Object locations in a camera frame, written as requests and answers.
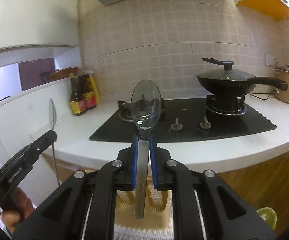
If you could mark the yellow oil bottle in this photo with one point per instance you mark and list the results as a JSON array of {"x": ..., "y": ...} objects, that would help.
[{"x": 92, "y": 85}]

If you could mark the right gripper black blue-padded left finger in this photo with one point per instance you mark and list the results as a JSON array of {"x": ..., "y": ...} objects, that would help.
[{"x": 83, "y": 206}]

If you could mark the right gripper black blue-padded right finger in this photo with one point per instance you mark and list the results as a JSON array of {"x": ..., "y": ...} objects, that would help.
[{"x": 204, "y": 205}]

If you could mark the striped woven table cloth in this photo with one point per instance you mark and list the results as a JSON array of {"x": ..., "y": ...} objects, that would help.
[{"x": 121, "y": 232}]

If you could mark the red-label sauce bottle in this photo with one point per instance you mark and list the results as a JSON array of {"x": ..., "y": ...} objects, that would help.
[{"x": 87, "y": 91}]

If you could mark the beige plastic utensil holder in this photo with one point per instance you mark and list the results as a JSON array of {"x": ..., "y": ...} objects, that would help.
[{"x": 157, "y": 209}]

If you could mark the slim steel spoon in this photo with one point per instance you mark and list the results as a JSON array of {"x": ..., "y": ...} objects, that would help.
[{"x": 52, "y": 123}]

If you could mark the person's left hand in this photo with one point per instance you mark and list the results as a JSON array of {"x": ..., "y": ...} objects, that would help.
[{"x": 11, "y": 218}]

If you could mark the green round object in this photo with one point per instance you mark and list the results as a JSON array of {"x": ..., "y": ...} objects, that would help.
[{"x": 268, "y": 215}]

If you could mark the black wok with lid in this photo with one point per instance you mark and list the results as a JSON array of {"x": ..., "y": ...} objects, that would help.
[{"x": 232, "y": 82}]

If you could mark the black glass gas hob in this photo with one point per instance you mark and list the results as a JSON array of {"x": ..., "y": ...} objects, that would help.
[{"x": 184, "y": 120}]

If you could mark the white wall socket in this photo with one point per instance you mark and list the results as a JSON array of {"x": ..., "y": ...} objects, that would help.
[{"x": 271, "y": 60}]

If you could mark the large steel spoon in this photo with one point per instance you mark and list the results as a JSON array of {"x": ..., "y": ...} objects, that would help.
[{"x": 145, "y": 112}]

